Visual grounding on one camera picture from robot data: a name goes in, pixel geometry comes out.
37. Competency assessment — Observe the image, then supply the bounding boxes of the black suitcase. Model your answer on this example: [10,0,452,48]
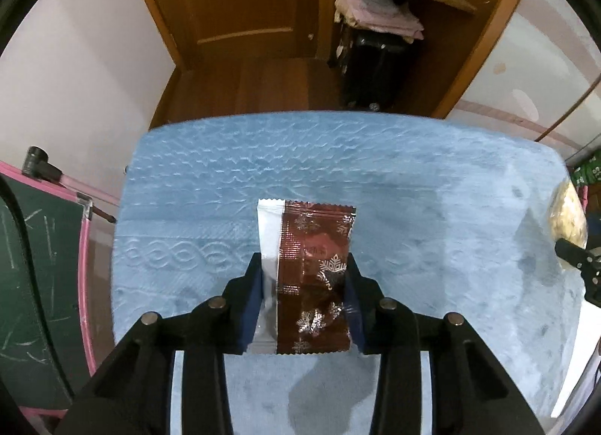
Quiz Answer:
[329,24,418,112]

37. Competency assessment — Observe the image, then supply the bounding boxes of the folded pink cloths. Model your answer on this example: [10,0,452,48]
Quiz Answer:
[334,0,424,44]

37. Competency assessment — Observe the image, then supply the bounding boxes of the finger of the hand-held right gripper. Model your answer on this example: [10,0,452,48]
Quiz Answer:
[554,238,601,309]

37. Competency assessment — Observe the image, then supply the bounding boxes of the green bag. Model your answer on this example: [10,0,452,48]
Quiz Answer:
[568,149,601,189]

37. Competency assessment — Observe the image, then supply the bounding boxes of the clear pack of yellow puffs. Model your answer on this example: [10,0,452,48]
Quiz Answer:
[547,182,589,271]

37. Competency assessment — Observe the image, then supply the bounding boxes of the brown snowflake snack packet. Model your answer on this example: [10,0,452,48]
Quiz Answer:
[249,199,356,355]

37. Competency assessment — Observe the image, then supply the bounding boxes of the pink framed chalkboard easel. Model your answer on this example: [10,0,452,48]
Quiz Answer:
[0,146,120,419]

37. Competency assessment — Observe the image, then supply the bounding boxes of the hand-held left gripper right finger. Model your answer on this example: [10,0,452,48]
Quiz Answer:
[346,254,550,435]

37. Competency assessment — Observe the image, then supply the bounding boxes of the wooden corner shelf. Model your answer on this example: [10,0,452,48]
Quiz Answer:
[319,0,533,119]

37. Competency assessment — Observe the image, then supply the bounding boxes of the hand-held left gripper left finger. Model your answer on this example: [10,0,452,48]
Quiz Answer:
[56,252,263,435]

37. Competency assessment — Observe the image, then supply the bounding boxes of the floral sliding wardrobe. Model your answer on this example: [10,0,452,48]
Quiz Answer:
[444,0,601,168]

